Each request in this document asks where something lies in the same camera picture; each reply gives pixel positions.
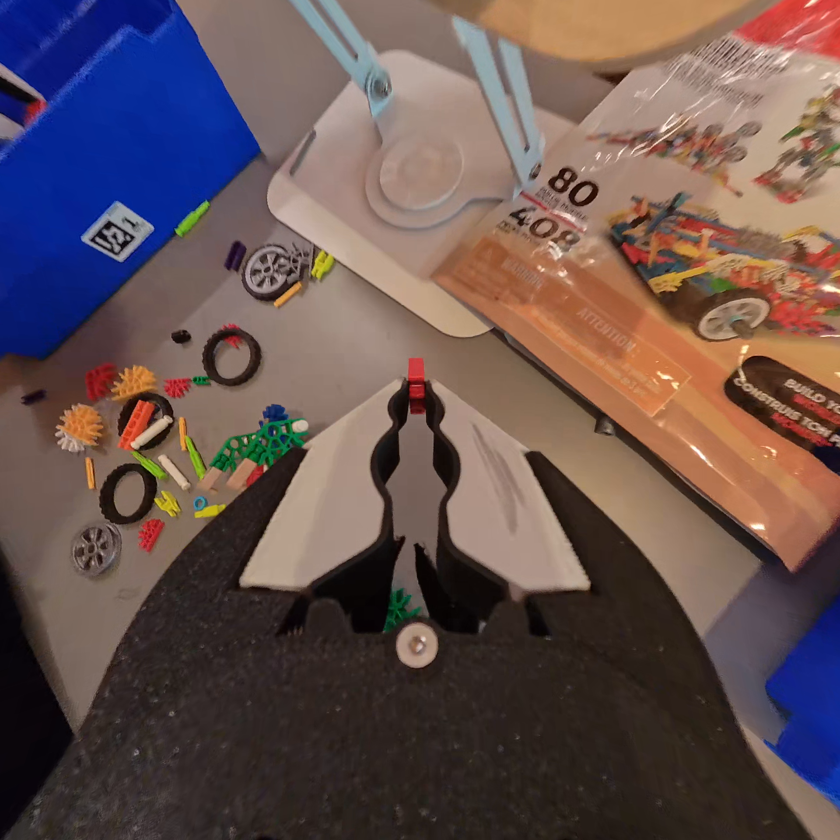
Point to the lime green toy rod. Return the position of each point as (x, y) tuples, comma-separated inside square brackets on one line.
[(192, 218), (149, 464), (195, 457)]

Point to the yellow-green clip connector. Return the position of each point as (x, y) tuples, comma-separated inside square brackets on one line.
[(167, 505), (321, 266)]

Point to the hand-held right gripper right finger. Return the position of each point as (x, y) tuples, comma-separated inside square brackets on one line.
[(505, 525)]

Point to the white desk stand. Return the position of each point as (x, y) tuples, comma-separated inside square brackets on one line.
[(348, 216)]

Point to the purple clip connector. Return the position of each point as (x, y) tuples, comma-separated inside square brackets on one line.
[(234, 256)]

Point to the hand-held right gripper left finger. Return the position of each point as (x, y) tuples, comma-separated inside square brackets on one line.
[(315, 518)]

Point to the dark grey thin rod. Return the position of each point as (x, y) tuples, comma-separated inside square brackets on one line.
[(302, 152)]

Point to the toy set instruction booklet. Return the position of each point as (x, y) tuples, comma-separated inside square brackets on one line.
[(623, 367)]

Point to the rounded wooden board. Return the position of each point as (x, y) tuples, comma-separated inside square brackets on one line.
[(590, 33)]

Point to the grey wheel hub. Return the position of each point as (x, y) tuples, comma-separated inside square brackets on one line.
[(96, 550)]

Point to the blue labelled storage bin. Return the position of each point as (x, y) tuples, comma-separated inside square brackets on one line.
[(131, 164)]

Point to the toy wheel with grey hub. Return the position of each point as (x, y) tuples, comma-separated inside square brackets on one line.
[(262, 272)]

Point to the yellow snowflake connector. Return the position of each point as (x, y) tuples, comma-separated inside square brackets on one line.
[(83, 423)]

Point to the red fan connector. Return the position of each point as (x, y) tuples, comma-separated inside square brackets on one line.
[(151, 535), (98, 382), (231, 338), (176, 387)]

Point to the black toy tyre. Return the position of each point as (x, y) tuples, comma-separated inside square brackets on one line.
[(105, 495), (122, 420), (207, 358)]

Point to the white toy rod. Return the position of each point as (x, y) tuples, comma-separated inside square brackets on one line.
[(174, 472), (152, 434)]

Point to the grey snowflake connector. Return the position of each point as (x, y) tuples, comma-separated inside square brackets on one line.
[(300, 257)]

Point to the yellow half-circle connector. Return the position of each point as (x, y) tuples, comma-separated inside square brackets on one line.
[(134, 384)]

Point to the colourful toy model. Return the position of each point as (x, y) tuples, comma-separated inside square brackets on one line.
[(262, 446)]

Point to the blue plastic bin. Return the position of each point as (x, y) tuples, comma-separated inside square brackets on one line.
[(810, 702)]

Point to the white snowflake connector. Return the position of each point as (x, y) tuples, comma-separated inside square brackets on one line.
[(67, 443)]

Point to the short yellow toy rod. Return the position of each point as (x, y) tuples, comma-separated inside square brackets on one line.
[(287, 295), (182, 433), (90, 472)]

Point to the small purple connector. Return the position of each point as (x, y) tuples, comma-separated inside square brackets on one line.
[(33, 396)]

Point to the yellow clip connector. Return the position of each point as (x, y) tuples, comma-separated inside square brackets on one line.
[(213, 511)]

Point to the red clip connector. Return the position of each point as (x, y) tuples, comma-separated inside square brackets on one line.
[(415, 387)]

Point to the orange ladder connector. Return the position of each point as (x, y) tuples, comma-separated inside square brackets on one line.
[(136, 423)]

